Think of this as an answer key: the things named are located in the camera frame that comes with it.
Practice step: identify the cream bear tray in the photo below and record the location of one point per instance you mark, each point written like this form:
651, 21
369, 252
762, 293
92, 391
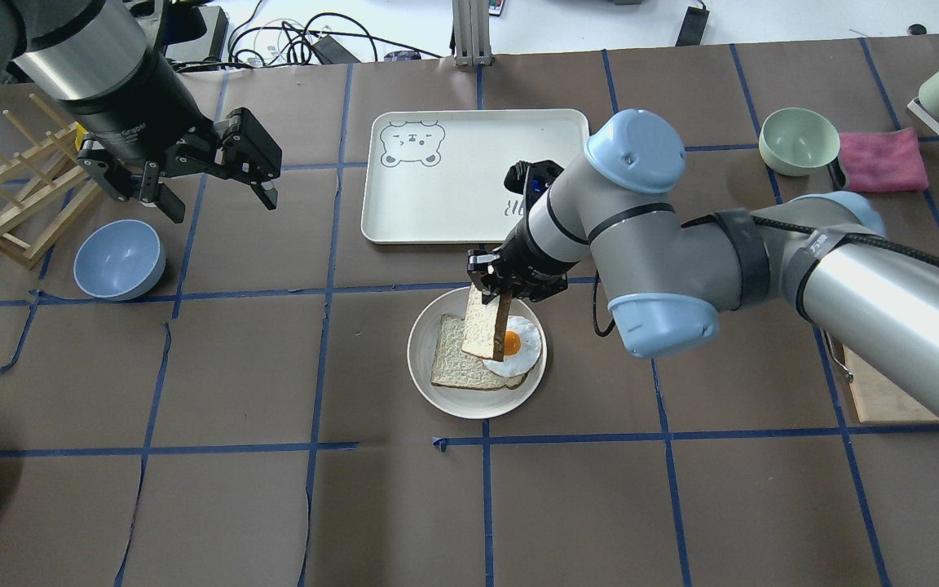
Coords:
437, 177

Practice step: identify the bread slice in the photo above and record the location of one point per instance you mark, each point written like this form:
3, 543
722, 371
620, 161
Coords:
485, 325
454, 369

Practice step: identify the green bowl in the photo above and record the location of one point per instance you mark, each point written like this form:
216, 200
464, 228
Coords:
796, 142

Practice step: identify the fried egg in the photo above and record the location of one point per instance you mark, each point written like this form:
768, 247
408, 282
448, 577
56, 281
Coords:
523, 346

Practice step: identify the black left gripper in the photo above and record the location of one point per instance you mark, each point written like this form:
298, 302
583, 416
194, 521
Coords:
134, 110

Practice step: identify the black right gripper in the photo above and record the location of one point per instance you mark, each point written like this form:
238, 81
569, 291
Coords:
528, 258

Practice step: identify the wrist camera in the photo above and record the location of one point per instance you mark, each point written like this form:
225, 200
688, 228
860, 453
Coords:
530, 181

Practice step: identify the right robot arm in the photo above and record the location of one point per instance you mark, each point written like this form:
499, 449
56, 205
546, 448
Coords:
667, 281

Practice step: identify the aluminium frame post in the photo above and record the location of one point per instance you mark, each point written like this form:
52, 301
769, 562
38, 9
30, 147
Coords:
472, 33

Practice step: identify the black power adapter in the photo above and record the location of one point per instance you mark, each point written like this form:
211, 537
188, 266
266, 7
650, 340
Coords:
693, 25

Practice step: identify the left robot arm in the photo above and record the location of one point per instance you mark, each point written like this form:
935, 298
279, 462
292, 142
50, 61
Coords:
94, 59

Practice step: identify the cream round plate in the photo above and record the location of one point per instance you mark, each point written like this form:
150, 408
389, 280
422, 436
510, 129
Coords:
458, 402

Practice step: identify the bread slice on plate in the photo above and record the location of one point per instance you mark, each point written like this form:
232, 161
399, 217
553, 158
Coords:
454, 369

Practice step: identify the blue bowl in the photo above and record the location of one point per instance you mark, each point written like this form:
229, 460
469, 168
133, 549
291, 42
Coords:
120, 261

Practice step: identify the pink cloth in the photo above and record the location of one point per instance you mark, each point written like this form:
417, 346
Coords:
879, 162

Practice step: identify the wooden dish rack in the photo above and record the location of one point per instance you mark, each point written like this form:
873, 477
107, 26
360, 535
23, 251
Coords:
43, 189

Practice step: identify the wooden cutting board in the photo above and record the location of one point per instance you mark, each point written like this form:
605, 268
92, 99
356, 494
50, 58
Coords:
885, 391

